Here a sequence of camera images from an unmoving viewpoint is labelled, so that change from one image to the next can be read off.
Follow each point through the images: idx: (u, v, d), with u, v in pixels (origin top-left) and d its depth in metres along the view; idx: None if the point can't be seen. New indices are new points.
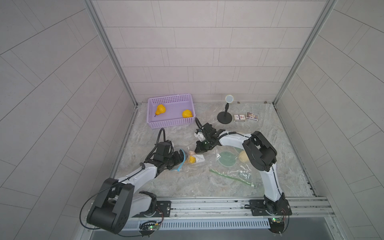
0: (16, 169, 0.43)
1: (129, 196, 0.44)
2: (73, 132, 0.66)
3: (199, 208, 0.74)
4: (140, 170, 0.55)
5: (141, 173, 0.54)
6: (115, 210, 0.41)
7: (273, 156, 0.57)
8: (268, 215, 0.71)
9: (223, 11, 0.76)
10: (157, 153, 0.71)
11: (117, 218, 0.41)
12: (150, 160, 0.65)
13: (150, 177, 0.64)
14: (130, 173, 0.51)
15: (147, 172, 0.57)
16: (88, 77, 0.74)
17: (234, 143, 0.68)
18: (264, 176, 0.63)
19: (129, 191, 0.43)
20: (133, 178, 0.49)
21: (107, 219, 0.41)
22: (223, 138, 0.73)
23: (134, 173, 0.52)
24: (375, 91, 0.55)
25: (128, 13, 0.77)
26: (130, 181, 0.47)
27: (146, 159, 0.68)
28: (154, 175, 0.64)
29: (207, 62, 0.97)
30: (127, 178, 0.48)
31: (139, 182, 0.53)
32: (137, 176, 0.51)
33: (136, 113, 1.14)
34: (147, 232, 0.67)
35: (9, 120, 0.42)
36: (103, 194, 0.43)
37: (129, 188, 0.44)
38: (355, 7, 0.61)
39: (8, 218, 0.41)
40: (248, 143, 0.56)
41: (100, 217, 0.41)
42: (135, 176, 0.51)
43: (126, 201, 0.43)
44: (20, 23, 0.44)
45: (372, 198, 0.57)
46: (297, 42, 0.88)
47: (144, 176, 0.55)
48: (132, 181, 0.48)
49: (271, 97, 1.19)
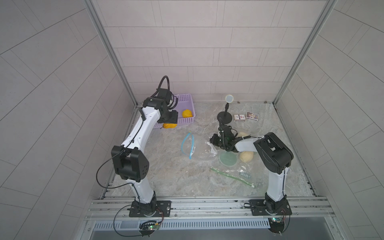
0: (16, 170, 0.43)
1: (141, 155, 0.47)
2: (73, 132, 0.66)
3: (199, 208, 0.74)
4: (141, 123, 0.52)
5: (142, 127, 0.52)
6: (134, 167, 0.47)
7: (289, 159, 0.54)
8: (268, 215, 0.71)
9: (223, 11, 0.76)
10: (159, 96, 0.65)
11: (139, 174, 0.48)
12: (149, 101, 0.59)
13: (156, 121, 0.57)
14: (133, 133, 0.50)
15: (149, 121, 0.54)
16: (88, 76, 0.74)
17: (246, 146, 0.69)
18: (272, 178, 0.62)
19: (138, 155, 0.45)
20: (138, 137, 0.49)
21: (131, 175, 0.49)
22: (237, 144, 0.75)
23: (137, 130, 0.51)
24: (375, 90, 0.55)
25: (128, 13, 0.77)
26: (136, 142, 0.48)
27: (145, 101, 0.59)
28: (158, 116, 0.59)
29: (207, 61, 0.96)
30: (131, 141, 0.48)
31: (145, 137, 0.52)
32: (141, 134, 0.50)
33: (136, 112, 1.15)
34: (147, 231, 0.67)
35: (10, 120, 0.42)
36: (116, 161, 0.48)
37: (137, 152, 0.46)
38: (356, 6, 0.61)
39: (8, 219, 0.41)
40: (260, 142, 0.56)
41: (125, 173, 0.50)
42: (139, 135, 0.50)
43: (139, 160, 0.46)
44: (20, 23, 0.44)
45: (372, 198, 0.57)
46: (297, 42, 0.88)
47: (148, 127, 0.53)
48: (138, 141, 0.48)
49: (271, 97, 1.19)
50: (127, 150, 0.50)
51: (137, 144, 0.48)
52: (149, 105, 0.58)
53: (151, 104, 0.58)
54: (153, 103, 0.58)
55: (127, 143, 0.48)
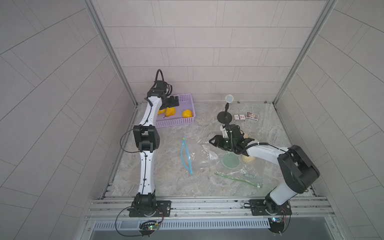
0: (15, 170, 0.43)
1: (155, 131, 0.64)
2: (73, 132, 0.66)
3: (199, 208, 0.74)
4: (150, 108, 0.69)
5: (152, 110, 0.69)
6: (150, 139, 0.65)
7: (314, 179, 0.47)
8: (268, 215, 0.71)
9: (223, 11, 0.76)
10: (157, 87, 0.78)
11: (154, 145, 0.67)
12: (152, 92, 0.75)
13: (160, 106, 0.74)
14: (146, 115, 0.67)
15: (156, 105, 0.71)
16: (88, 76, 0.74)
17: (264, 155, 0.60)
18: (281, 189, 0.60)
19: (153, 130, 0.63)
20: (150, 118, 0.66)
21: (148, 146, 0.67)
22: (252, 148, 0.65)
23: (148, 113, 0.68)
24: (375, 90, 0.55)
25: (128, 13, 0.77)
26: (149, 121, 0.65)
27: (150, 91, 0.75)
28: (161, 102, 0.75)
29: (207, 61, 0.96)
30: (145, 121, 0.65)
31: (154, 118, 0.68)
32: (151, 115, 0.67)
33: (136, 112, 1.15)
34: (147, 231, 0.67)
35: (9, 120, 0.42)
36: (137, 135, 0.64)
37: (153, 127, 0.63)
38: (356, 7, 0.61)
39: (8, 218, 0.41)
40: (286, 159, 0.48)
41: (143, 145, 0.67)
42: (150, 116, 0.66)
43: (155, 134, 0.64)
44: (21, 23, 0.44)
45: (372, 198, 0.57)
46: (297, 42, 0.88)
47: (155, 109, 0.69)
48: (150, 121, 0.65)
49: (271, 97, 1.19)
50: (144, 128, 0.67)
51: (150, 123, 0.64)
52: (153, 93, 0.75)
53: (155, 92, 0.75)
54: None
55: (143, 122, 0.65)
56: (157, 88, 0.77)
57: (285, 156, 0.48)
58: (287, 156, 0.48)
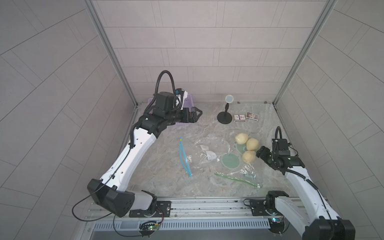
0: (15, 170, 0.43)
1: (120, 195, 0.40)
2: (73, 132, 0.66)
3: (199, 208, 0.74)
4: (128, 151, 0.44)
5: (129, 157, 0.43)
6: (111, 206, 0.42)
7: None
8: (268, 215, 0.71)
9: (223, 11, 0.76)
10: (158, 107, 0.54)
11: (120, 212, 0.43)
12: (144, 120, 0.50)
13: (150, 142, 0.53)
14: (116, 163, 0.42)
15: (137, 150, 0.45)
16: (88, 77, 0.74)
17: (302, 196, 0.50)
18: (295, 216, 0.53)
19: (114, 197, 0.38)
20: (120, 171, 0.41)
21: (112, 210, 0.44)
22: (294, 179, 0.54)
23: (121, 161, 0.43)
24: (375, 91, 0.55)
25: (128, 13, 0.77)
26: (118, 176, 0.40)
27: (141, 119, 0.50)
28: (153, 137, 0.50)
29: (207, 62, 0.97)
30: (112, 176, 0.41)
31: (132, 166, 0.44)
32: (124, 167, 0.42)
33: (136, 112, 1.15)
34: (147, 231, 0.67)
35: (9, 120, 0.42)
36: (94, 198, 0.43)
37: (115, 191, 0.38)
38: (356, 6, 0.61)
39: (8, 218, 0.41)
40: (324, 228, 0.39)
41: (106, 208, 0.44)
42: (121, 168, 0.42)
43: (117, 201, 0.39)
44: (21, 23, 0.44)
45: (372, 198, 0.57)
46: (297, 42, 0.88)
47: (136, 152, 0.45)
48: (121, 173, 0.41)
49: (271, 97, 1.19)
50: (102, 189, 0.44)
51: (117, 179, 0.40)
52: (144, 124, 0.49)
53: (146, 123, 0.49)
54: (150, 122, 0.49)
55: (106, 179, 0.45)
56: (158, 107, 0.54)
57: (325, 224, 0.39)
58: (328, 224, 0.39)
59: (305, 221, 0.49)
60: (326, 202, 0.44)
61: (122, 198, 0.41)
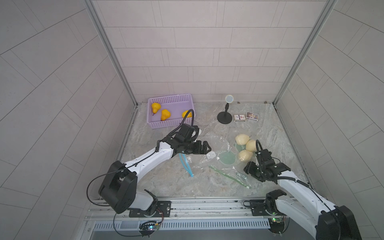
0: (16, 170, 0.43)
1: (133, 185, 0.44)
2: (73, 132, 0.66)
3: (199, 208, 0.74)
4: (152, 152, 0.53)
5: (152, 157, 0.51)
6: (120, 193, 0.42)
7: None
8: (268, 215, 0.71)
9: (223, 11, 0.76)
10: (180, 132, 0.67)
11: (120, 203, 0.42)
12: (168, 139, 0.61)
13: (165, 158, 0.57)
14: (140, 157, 0.50)
15: (159, 155, 0.54)
16: (88, 77, 0.74)
17: (299, 198, 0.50)
18: (300, 214, 0.54)
19: (131, 181, 0.42)
20: (141, 164, 0.47)
21: (112, 198, 0.43)
22: (287, 183, 0.57)
23: (145, 156, 0.50)
24: (375, 91, 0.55)
25: (128, 13, 0.77)
26: (138, 167, 0.46)
27: (166, 136, 0.62)
28: (170, 155, 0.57)
29: (207, 62, 0.97)
30: (134, 164, 0.46)
31: (150, 166, 0.52)
32: (146, 161, 0.49)
33: (136, 112, 1.15)
34: (147, 231, 0.67)
35: (10, 120, 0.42)
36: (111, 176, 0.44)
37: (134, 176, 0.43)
38: (356, 7, 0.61)
39: (8, 218, 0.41)
40: (330, 223, 0.40)
41: (109, 193, 0.44)
42: (144, 161, 0.49)
43: (130, 188, 0.43)
44: (20, 23, 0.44)
45: (372, 198, 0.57)
46: (297, 42, 0.88)
47: (157, 159, 0.53)
48: (140, 167, 0.46)
49: (271, 97, 1.19)
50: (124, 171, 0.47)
51: (137, 169, 0.45)
52: (168, 141, 0.60)
53: (169, 141, 0.60)
54: (173, 142, 0.61)
55: (129, 165, 0.46)
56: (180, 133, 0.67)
57: (329, 219, 0.40)
58: (331, 218, 0.41)
59: (311, 218, 0.50)
60: (321, 196, 0.47)
61: (131, 190, 0.44)
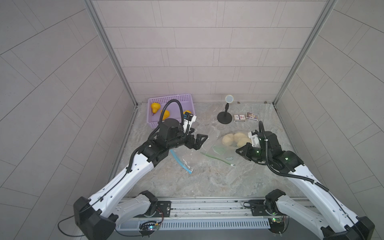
0: (15, 169, 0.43)
1: (101, 223, 0.39)
2: (73, 132, 0.66)
3: (199, 208, 0.74)
4: (123, 176, 0.44)
5: (123, 181, 0.43)
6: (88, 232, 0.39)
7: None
8: (268, 215, 0.71)
9: (223, 11, 0.76)
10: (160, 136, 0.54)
11: None
12: (146, 147, 0.51)
13: (145, 172, 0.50)
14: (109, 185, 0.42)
15: (130, 177, 0.45)
16: (88, 77, 0.74)
17: (315, 201, 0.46)
18: (305, 217, 0.53)
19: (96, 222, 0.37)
20: (108, 196, 0.41)
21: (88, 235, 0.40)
22: (302, 184, 0.49)
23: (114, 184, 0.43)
24: (375, 91, 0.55)
25: (128, 13, 0.77)
26: (105, 201, 0.40)
27: (143, 144, 0.52)
28: (150, 167, 0.50)
29: (207, 62, 0.97)
30: (100, 198, 0.40)
31: (123, 192, 0.44)
32: (116, 190, 0.42)
33: (136, 112, 1.15)
34: (147, 231, 0.67)
35: (9, 119, 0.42)
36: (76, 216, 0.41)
37: (99, 216, 0.37)
38: (356, 7, 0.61)
39: (8, 218, 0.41)
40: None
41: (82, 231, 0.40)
42: (111, 192, 0.41)
43: (97, 229, 0.38)
44: (21, 23, 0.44)
45: (372, 198, 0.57)
46: (297, 42, 0.88)
47: (129, 182, 0.45)
48: (108, 199, 0.40)
49: (271, 97, 1.19)
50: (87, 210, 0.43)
51: (104, 204, 0.39)
52: (146, 150, 0.50)
53: (148, 150, 0.50)
54: (152, 149, 0.51)
55: (94, 200, 0.40)
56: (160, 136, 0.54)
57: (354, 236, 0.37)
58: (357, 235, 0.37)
59: (316, 220, 0.49)
60: (341, 203, 0.42)
61: (98, 230, 0.39)
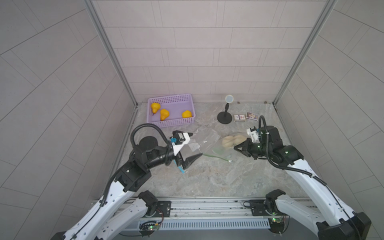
0: (16, 170, 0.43)
1: None
2: (73, 132, 0.66)
3: (199, 208, 0.74)
4: (97, 209, 0.42)
5: (98, 215, 0.41)
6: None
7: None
8: (268, 215, 0.71)
9: (223, 11, 0.76)
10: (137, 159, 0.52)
11: None
12: (123, 174, 0.46)
13: (125, 199, 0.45)
14: (82, 220, 0.41)
15: (106, 209, 0.42)
16: (88, 77, 0.74)
17: (311, 194, 0.47)
18: (302, 214, 0.53)
19: None
20: (82, 233, 0.39)
21: None
22: (300, 177, 0.49)
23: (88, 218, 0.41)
24: (375, 91, 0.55)
25: (128, 13, 0.77)
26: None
27: (120, 171, 0.47)
28: (130, 193, 0.47)
29: (207, 62, 0.97)
30: (73, 236, 0.39)
31: (100, 225, 0.43)
32: (89, 227, 0.40)
33: (136, 112, 1.15)
34: (147, 231, 0.67)
35: (10, 119, 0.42)
36: None
37: None
38: (356, 6, 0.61)
39: (8, 219, 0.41)
40: (348, 234, 0.36)
41: None
42: (85, 228, 0.40)
43: None
44: (21, 23, 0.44)
45: (372, 198, 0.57)
46: (297, 42, 0.88)
47: (105, 214, 0.43)
48: (81, 236, 0.39)
49: (271, 97, 1.19)
50: None
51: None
52: (124, 177, 0.46)
53: (126, 177, 0.46)
54: (130, 175, 0.46)
55: (67, 239, 0.39)
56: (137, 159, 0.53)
57: (348, 229, 0.37)
58: (351, 228, 0.37)
59: (313, 216, 0.49)
60: (338, 198, 0.42)
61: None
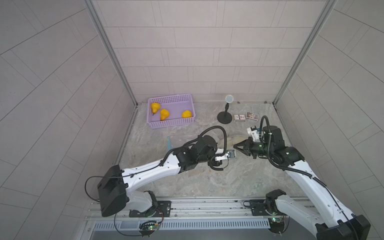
0: (16, 170, 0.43)
1: (122, 198, 0.42)
2: (73, 132, 0.66)
3: (199, 208, 0.74)
4: (156, 166, 0.48)
5: (153, 171, 0.47)
6: (109, 200, 0.41)
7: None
8: (268, 215, 0.71)
9: (223, 11, 0.76)
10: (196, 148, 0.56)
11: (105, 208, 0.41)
12: (181, 153, 0.55)
13: (170, 174, 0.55)
14: (141, 168, 0.46)
15: (161, 170, 0.49)
16: (88, 77, 0.74)
17: (310, 195, 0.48)
18: (301, 214, 0.53)
19: (120, 194, 0.40)
20: (137, 177, 0.44)
21: (103, 201, 0.43)
22: (299, 178, 0.50)
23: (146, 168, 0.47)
24: (375, 90, 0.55)
25: (128, 13, 0.77)
26: (134, 180, 0.43)
27: (179, 148, 0.56)
28: (176, 171, 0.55)
29: (207, 62, 0.97)
30: (131, 175, 0.44)
31: (149, 179, 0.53)
32: (144, 175, 0.45)
33: (136, 112, 1.15)
34: (147, 231, 0.67)
35: (9, 120, 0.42)
36: (106, 178, 0.44)
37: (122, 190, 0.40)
38: (356, 7, 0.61)
39: (8, 218, 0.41)
40: (346, 235, 0.37)
41: (102, 196, 0.43)
42: (142, 175, 0.45)
43: (117, 199, 0.41)
44: (21, 23, 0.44)
45: (372, 198, 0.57)
46: (298, 42, 0.88)
47: (157, 173, 0.49)
48: (136, 179, 0.44)
49: (271, 97, 1.19)
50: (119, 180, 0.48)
51: (132, 182, 0.43)
52: (179, 155, 0.54)
53: (181, 156, 0.54)
54: (184, 157, 0.54)
55: (126, 174, 0.43)
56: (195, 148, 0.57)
57: (346, 230, 0.37)
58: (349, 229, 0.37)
59: (312, 218, 0.49)
60: (338, 199, 0.42)
61: (115, 203, 0.42)
